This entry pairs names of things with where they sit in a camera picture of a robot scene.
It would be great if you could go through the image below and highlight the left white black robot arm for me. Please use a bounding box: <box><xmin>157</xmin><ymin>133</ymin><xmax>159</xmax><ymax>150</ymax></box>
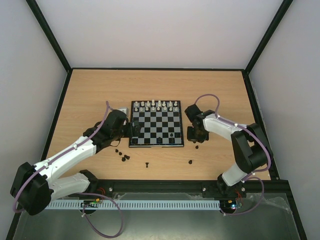
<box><xmin>10</xmin><ymin>109</ymin><xmax>141</xmax><ymax>216</ymax></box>

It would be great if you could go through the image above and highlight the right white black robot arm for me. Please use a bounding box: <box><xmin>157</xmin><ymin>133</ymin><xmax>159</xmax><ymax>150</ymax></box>
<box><xmin>184</xmin><ymin>104</ymin><xmax>273</xmax><ymax>196</ymax></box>

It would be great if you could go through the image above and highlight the right circuit board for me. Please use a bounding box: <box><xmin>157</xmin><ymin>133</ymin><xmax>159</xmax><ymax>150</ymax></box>
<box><xmin>220</xmin><ymin>198</ymin><xmax>244</xmax><ymax>210</ymax></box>

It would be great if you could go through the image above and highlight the circuit board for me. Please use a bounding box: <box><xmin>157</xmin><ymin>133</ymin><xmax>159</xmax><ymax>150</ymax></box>
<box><xmin>220</xmin><ymin>198</ymin><xmax>244</xmax><ymax>210</ymax></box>
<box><xmin>79</xmin><ymin>198</ymin><xmax>103</xmax><ymax>208</ymax></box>

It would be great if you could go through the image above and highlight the left circuit board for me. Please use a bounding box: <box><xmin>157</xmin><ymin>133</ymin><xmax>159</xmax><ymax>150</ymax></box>
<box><xmin>79</xmin><ymin>198</ymin><xmax>103</xmax><ymax>208</ymax></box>

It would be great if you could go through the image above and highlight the black and silver chessboard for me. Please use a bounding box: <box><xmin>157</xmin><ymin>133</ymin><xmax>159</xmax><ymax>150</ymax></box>
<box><xmin>128</xmin><ymin>100</ymin><xmax>184</xmax><ymax>148</ymax></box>

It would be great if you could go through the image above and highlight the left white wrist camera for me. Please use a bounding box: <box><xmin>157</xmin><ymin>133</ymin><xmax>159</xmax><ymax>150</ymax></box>
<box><xmin>118</xmin><ymin>107</ymin><xmax>130</xmax><ymax>117</ymax></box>

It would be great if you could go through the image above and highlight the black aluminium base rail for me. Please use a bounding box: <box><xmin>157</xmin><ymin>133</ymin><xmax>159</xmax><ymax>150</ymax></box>
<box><xmin>52</xmin><ymin>178</ymin><xmax>291</xmax><ymax>198</ymax></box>

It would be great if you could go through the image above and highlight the light blue slotted cable duct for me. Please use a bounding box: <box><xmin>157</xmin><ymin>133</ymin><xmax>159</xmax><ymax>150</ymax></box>
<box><xmin>46</xmin><ymin>199</ymin><xmax>221</xmax><ymax>211</ymax></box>

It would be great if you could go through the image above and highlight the right black frame post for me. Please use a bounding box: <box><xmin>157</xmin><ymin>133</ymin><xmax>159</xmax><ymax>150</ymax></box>
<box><xmin>244</xmin><ymin>0</ymin><xmax>295</xmax><ymax>74</ymax></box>

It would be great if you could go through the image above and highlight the black frame post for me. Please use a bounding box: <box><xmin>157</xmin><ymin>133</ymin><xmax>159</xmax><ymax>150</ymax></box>
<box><xmin>25</xmin><ymin>0</ymin><xmax>73</xmax><ymax>73</ymax></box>
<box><xmin>244</xmin><ymin>0</ymin><xmax>295</xmax><ymax>74</ymax></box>

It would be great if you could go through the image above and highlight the left black frame post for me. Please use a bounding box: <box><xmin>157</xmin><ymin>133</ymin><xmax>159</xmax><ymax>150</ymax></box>
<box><xmin>25</xmin><ymin>0</ymin><xmax>73</xmax><ymax>73</ymax></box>

